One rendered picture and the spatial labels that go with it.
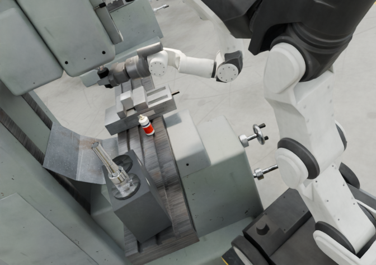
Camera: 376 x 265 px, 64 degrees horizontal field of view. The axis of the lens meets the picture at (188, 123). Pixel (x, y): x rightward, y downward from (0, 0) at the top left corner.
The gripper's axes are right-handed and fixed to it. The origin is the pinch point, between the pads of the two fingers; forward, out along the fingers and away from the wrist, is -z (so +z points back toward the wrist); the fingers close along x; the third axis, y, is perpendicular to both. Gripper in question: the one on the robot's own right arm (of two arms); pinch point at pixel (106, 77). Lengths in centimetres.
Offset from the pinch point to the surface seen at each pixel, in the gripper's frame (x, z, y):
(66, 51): 11.0, -2.0, -18.7
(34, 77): 16.4, -14.5, -15.6
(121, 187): 49, 11, 11
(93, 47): 8.7, 6.4, -16.0
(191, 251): 22, 1, 103
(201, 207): 12, 15, 78
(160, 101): -12.2, 11.5, 25.4
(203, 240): 16, 8, 103
